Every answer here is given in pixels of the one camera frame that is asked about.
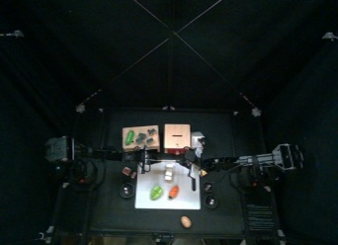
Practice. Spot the white toy sushi roll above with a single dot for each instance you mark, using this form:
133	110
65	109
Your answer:
169	173

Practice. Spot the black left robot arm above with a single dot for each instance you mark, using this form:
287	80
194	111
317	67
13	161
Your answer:
94	153

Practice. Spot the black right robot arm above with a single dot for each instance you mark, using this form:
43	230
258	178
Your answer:
260	160

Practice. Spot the dark toy food piece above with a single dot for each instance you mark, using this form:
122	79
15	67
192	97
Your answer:
142	136
150	141
152	132

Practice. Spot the small tan toy wedge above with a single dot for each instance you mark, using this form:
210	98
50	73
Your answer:
204	172

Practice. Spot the wooden tray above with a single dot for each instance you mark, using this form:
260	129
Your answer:
145	145

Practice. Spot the wooden box with slot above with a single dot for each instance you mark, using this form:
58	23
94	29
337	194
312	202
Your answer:
177	137

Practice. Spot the small black bowl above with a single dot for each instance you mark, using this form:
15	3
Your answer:
208	186
212	201

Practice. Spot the green toy pepper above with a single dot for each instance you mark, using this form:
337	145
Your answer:
130	137

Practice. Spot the white cutting board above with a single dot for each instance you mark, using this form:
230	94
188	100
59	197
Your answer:
168	189

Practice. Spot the orange toy carrot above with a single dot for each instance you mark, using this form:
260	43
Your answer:
174	192

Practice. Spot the green toy vegetable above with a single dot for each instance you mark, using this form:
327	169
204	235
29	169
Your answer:
157	192

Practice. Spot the large black bowl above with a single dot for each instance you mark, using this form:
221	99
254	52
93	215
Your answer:
128	190

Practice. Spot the tan toy egg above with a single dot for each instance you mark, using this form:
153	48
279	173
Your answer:
186	222

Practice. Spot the white printed label sheet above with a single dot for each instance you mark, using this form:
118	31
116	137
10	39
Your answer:
256	219

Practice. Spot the metal frame clamp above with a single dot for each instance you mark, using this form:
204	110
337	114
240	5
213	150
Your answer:
17	34
169	107
256	111
81	107
329	36

